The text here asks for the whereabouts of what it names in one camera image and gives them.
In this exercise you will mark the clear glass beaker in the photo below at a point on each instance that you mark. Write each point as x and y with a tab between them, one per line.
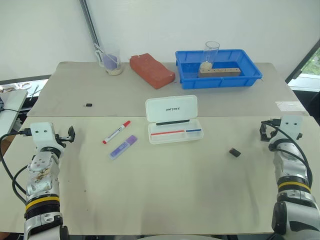
111	62

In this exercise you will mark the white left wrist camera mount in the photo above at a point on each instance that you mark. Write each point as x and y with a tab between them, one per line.
42	133

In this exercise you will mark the clear tape piece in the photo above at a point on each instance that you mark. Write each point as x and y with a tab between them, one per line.
290	105

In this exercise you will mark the purple highlighter pen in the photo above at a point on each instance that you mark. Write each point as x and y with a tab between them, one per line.
123	147

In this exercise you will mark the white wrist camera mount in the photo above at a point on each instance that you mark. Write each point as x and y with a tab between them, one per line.
42	133
291	126

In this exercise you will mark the black rectangular eraser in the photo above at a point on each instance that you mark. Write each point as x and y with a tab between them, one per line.
235	152

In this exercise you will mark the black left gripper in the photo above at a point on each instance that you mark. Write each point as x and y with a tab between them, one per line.
61	140

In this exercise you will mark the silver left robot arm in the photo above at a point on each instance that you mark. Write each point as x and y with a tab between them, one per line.
41	182

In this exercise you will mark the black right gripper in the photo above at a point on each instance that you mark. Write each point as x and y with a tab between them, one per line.
272	134

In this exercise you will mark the wooden block with holes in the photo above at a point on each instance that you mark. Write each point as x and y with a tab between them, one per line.
221	72

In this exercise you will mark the black window frame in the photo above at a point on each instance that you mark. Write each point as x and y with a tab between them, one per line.
301	61

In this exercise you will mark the grey metal pole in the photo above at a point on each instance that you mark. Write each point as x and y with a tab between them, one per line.
90	23

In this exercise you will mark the white open pencil case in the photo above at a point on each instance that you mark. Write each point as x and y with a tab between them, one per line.
172	110

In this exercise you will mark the red and white marker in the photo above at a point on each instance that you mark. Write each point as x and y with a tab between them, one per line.
115	132

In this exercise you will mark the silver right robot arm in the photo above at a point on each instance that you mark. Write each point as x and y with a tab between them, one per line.
292	175

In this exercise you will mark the red brick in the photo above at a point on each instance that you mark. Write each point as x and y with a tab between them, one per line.
151	70

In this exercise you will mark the small black clip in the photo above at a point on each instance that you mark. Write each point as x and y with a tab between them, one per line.
88	104

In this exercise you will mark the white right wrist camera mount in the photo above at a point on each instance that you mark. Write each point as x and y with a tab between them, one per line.
291	126

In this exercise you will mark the black pen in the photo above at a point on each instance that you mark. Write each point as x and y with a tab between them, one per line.
172	122

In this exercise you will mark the purple plastic scoop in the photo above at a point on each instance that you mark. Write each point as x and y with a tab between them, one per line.
109	61

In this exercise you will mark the tall clear glass cylinder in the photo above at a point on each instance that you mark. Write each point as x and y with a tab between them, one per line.
211	55

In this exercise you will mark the blue plastic bin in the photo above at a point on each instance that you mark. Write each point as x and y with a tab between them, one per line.
217	75

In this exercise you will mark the grey side table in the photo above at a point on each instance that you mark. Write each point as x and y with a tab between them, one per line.
10	107

